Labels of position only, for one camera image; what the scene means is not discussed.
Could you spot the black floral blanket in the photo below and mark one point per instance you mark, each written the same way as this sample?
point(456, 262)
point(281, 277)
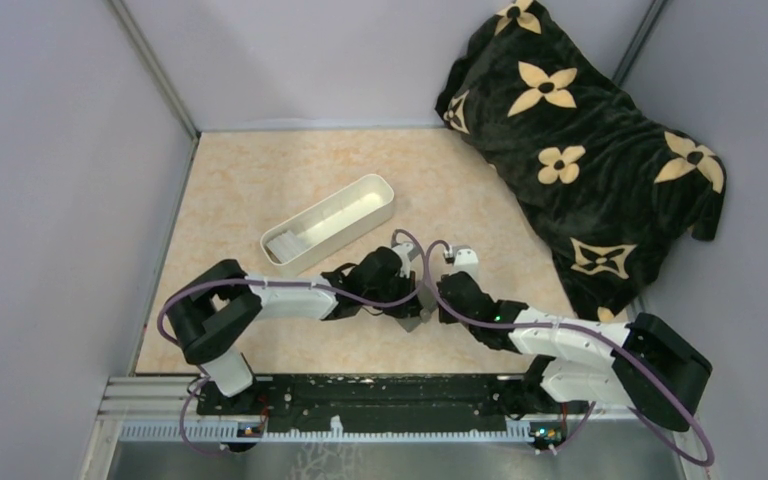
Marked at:
point(607, 189)

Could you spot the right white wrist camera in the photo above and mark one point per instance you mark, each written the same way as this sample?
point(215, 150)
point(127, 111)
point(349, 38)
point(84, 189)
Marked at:
point(463, 259)

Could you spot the white plastic tray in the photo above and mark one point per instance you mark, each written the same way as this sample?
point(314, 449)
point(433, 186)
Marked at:
point(335, 222)

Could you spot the aluminium frame rail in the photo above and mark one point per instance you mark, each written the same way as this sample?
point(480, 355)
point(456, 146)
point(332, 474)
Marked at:
point(164, 408)

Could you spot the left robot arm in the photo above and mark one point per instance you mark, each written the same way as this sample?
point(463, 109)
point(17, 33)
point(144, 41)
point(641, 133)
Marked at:
point(212, 312)

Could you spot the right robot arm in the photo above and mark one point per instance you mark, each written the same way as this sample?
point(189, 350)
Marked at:
point(637, 364)

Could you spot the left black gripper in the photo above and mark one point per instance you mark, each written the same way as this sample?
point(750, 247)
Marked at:
point(411, 310)

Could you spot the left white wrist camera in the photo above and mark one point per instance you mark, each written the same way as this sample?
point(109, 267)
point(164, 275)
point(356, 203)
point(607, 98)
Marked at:
point(406, 252)

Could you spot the stack of white cards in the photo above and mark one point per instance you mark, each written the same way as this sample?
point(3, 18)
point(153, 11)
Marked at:
point(287, 246)

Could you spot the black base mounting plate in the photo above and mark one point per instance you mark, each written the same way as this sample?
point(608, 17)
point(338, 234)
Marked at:
point(387, 404)

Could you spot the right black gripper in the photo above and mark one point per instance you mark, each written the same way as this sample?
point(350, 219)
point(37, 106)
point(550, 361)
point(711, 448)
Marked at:
point(445, 317)

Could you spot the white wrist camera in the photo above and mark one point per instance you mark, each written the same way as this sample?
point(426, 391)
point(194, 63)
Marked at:
point(406, 252)
point(463, 259)

